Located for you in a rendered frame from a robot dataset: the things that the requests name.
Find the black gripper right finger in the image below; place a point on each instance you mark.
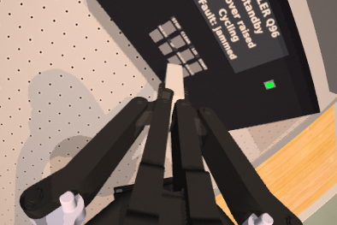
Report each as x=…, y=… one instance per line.
x=196, y=133

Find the grey perforated base plate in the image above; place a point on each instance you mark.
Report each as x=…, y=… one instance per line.
x=66, y=70

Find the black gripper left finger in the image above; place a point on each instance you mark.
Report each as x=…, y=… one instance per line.
x=61, y=198

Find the beige lab instrument with lid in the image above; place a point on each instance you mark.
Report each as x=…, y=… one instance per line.
x=253, y=62

